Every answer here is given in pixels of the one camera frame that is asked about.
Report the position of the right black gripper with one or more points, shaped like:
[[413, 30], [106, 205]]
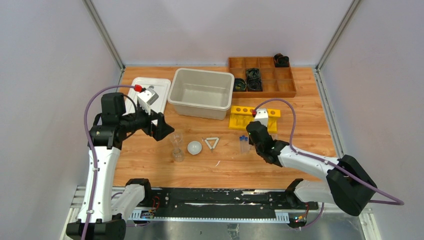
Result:
[[250, 141]]

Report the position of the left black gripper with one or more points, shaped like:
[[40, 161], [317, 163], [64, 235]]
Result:
[[154, 125]]

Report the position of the blue capped tube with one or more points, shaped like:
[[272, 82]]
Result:
[[247, 146], [242, 144]]

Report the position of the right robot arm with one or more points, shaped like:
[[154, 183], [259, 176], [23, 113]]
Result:
[[339, 177]]

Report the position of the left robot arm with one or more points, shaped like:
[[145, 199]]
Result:
[[100, 218]]

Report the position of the yellow test tube rack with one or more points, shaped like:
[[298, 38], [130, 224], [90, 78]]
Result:
[[241, 116]]

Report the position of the white plastic lid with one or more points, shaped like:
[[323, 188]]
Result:
[[160, 85]]

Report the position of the small glass flask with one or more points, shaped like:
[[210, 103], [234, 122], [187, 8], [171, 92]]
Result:
[[178, 155]]

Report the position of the white clay triangle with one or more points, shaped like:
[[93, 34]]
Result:
[[211, 142]]

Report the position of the white evaporating dish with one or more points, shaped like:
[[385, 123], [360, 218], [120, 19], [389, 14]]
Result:
[[194, 147]]

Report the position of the wooden compartment tray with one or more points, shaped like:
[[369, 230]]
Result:
[[257, 77]]

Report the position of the beige plastic bin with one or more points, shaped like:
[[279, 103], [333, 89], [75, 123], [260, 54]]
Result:
[[201, 93]]

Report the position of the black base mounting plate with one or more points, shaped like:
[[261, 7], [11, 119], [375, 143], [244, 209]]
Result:
[[219, 204]]

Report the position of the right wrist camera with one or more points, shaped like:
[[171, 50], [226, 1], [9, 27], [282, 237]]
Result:
[[262, 116]]

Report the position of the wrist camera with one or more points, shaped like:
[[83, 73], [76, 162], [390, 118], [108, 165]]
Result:
[[262, 116], [146, 98]]

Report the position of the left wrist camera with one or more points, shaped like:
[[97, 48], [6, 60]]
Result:
[[146, 98]]

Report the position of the black strap coil corner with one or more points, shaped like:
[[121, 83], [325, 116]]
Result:
[[281, 61]]

